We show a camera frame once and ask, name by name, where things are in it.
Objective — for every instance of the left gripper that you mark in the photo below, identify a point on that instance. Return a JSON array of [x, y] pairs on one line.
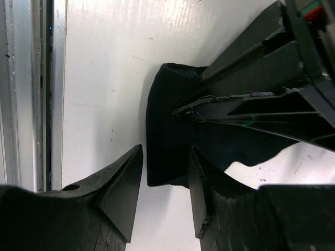
[[265, 61]]

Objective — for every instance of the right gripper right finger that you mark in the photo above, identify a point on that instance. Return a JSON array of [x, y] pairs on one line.
[[229, 215]]

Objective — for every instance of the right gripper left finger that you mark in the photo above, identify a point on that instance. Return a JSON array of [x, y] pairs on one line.
[[95, 213]]

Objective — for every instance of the black sock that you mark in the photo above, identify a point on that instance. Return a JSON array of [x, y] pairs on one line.
[[168, 138]]

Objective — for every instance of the aluminium rail frame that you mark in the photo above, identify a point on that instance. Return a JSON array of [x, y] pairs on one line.
[[33, 39]]

